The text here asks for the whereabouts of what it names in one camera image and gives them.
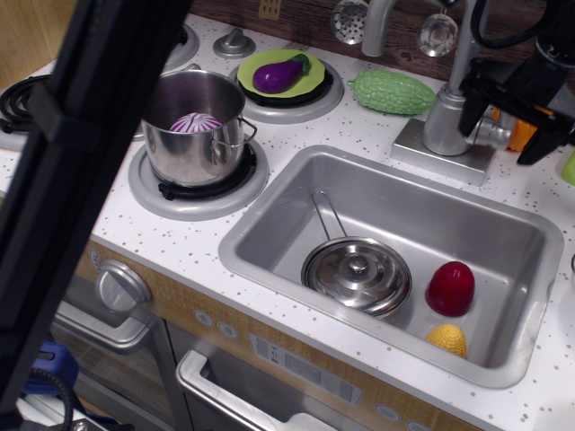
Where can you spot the purple white toy onion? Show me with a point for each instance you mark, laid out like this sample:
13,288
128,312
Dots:
195,122

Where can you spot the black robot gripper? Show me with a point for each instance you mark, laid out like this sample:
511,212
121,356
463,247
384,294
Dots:
526,90

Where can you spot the back left stove burner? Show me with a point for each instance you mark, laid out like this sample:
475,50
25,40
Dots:
183,50

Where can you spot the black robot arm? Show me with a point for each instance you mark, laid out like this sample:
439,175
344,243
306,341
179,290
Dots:
70,188

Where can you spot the green toy bitter melon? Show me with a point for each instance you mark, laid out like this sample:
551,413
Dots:
391,92

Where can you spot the orange toy pumpkin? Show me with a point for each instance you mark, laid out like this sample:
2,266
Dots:
521,134

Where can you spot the silver hanging ladle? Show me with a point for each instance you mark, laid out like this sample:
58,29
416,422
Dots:
438,35

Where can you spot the silver oven dial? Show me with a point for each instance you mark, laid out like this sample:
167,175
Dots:
119,288

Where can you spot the back right stove burner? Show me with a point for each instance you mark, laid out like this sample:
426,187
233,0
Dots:
327,100

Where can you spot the silver slotted ladle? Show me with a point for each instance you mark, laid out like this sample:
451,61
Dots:
348,21

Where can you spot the green toy cup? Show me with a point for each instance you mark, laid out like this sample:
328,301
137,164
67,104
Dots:
568,170

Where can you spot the silver toy faucet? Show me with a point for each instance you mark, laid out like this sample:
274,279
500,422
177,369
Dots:
436,144

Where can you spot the lime green plate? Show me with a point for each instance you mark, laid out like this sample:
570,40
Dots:
305,85

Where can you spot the stove burner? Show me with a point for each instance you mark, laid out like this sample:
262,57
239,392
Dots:
16,121
183,50
204,202
327,100

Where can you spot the grey oven door handle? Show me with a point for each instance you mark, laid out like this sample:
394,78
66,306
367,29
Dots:
125,339

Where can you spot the grey dishwasher door handle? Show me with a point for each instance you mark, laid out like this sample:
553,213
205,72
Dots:
190,378

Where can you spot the purple toy eggplant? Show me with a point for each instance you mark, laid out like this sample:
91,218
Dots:
279,77

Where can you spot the steel saucepan with lid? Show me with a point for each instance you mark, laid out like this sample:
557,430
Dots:
359,272

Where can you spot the silver sink basin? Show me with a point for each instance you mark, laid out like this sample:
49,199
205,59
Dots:
513,254

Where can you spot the silver faucet lever handle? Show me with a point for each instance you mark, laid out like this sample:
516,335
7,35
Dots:
483,132

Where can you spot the blue clamp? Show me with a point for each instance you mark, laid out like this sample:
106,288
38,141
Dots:
54,360

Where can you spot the front left stove burner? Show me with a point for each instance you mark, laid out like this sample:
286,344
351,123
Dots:
16,121

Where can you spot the silver back stove knob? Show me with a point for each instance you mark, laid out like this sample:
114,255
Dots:
234,45

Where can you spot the front right stove burner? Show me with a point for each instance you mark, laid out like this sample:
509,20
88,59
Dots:
204,202

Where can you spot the steel stock pot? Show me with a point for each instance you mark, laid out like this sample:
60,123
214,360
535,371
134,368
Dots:
196,159

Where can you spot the yellow toy corn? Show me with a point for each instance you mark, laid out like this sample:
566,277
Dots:
450,338

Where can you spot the red toy pepper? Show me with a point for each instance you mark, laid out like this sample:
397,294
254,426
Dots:
450,291

